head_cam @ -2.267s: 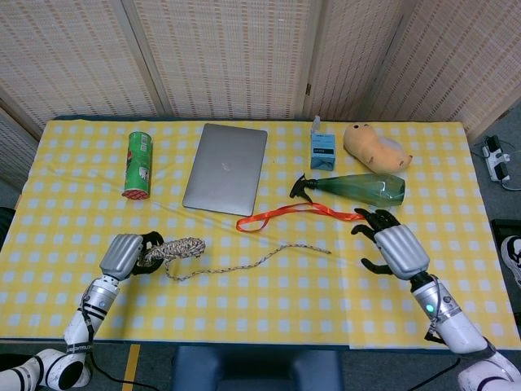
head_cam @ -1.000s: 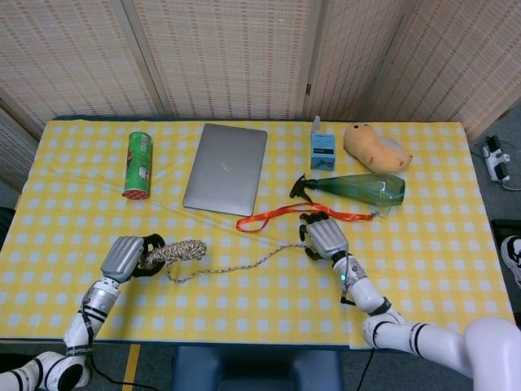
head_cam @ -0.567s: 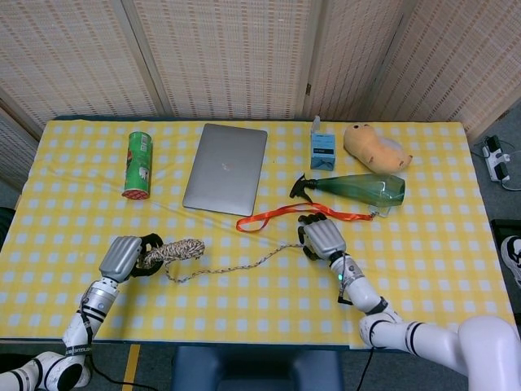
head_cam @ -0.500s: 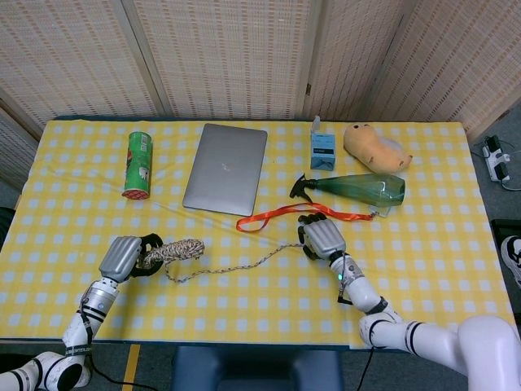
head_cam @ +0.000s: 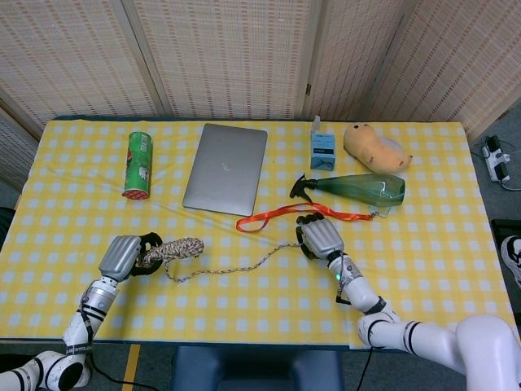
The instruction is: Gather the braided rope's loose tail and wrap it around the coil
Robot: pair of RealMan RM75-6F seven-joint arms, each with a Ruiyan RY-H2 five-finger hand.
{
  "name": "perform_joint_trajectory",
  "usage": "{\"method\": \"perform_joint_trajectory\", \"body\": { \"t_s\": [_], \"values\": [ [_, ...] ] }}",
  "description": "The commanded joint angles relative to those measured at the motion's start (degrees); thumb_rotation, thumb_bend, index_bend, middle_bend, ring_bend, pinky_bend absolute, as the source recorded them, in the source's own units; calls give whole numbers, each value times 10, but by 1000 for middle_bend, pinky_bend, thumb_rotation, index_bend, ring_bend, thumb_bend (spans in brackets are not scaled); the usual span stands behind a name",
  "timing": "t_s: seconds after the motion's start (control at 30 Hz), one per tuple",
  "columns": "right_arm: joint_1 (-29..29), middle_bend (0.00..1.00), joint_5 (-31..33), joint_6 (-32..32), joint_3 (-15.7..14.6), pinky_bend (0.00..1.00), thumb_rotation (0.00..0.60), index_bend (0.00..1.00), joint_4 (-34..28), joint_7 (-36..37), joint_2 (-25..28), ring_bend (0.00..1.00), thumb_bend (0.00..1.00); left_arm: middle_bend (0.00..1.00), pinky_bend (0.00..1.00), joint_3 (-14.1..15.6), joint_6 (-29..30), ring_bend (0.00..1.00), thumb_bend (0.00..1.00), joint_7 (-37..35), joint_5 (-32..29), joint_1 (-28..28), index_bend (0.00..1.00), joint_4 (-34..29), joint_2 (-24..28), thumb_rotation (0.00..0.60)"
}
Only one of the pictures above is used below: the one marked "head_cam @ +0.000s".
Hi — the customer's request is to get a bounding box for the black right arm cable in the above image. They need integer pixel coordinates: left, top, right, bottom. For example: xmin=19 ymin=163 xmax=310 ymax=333
xmin=357 ymin=345 xmax=376 ymax=391

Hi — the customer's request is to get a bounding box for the speckled white rope bundle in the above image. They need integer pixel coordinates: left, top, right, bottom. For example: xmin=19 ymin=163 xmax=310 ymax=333
xmin=140 ymin=237 xmax=304 ymax=285

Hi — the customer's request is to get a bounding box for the green chip can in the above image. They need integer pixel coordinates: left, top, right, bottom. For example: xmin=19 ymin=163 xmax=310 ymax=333
xmin=120 ymin=130 xmax=155 ymax=202

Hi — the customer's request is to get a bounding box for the yellow white checkered tablecloth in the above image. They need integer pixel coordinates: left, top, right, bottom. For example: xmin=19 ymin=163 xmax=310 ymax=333
xmin=0 ymin=120 xmax=501 ymax=351

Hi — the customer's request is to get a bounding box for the white black sneaker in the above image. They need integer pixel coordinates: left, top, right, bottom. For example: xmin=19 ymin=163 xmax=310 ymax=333
xmin=500 ymin=235 xmax=521 ymax=290

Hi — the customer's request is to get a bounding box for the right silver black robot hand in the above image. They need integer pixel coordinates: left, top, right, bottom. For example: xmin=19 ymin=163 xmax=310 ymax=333
xmin=296 ymin=210 xmax=345 ymax=261

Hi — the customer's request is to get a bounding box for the orange lanyard strap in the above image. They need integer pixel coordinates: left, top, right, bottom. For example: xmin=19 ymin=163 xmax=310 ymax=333
xmin=236 ymin=202 xmax=374 ymax=233

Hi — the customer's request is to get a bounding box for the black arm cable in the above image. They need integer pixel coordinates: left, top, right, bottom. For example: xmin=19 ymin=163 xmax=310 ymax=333
xmin=79 ymin=299 xmax=174 ymax=391
xmin=357 ymin=345 xmax=376 ymax=391

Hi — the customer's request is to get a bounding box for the yellow floor tape strip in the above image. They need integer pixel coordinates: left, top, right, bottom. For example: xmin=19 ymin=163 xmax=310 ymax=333
xmin=121 ymin=344 xmax=142 ymax=391

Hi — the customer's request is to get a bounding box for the blue cardboard box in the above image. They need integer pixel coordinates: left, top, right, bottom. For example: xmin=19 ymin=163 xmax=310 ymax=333
xmin=309 ymin=115 xmax=337 ymax=171

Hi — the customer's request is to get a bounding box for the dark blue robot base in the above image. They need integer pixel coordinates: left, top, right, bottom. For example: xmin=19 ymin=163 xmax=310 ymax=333
xmin=170 ymin=345 xmax=345 ymax=391

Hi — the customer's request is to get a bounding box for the green spray bottle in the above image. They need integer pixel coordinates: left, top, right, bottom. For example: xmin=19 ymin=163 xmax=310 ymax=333
xmin=289 ymin=172 xmax=407 ymax=207

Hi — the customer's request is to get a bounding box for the grey closed laptop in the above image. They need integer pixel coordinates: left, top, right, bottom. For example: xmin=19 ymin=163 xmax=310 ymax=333
xmin=182 ymin=123 xmax=269 ymax=217

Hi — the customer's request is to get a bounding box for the yellow plush toy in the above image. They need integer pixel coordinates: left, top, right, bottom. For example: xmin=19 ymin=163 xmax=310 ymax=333
xmin=343 ymin=122 xmax=414 ymax=173

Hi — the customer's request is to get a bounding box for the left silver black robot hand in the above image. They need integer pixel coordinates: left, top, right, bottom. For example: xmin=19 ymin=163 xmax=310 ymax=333
xmin=99 ymin=231 xmax=164 ymax=282

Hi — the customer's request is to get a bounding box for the white power strip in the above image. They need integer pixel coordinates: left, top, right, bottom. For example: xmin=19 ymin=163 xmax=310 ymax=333
xmin=482 ymin=136 xmax=512 ymax=183

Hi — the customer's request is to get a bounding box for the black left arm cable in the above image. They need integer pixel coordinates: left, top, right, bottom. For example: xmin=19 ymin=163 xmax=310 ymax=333
xmin=79 ymin=299 xmax=174 ymax=391

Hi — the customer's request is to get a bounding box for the woven folding screen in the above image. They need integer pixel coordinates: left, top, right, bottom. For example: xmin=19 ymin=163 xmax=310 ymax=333
xmin=0 ymin=0 xmax=521 ymax=192

